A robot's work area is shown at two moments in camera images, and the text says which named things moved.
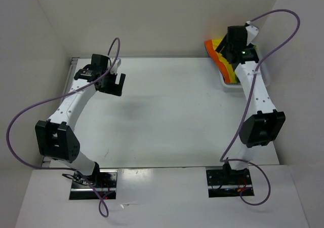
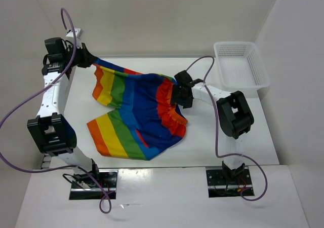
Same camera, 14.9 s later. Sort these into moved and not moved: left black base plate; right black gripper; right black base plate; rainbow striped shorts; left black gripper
Moved: left black gripper; right black gripper; rainbow striped shorts
Not moved: right black base plate; left black base plate
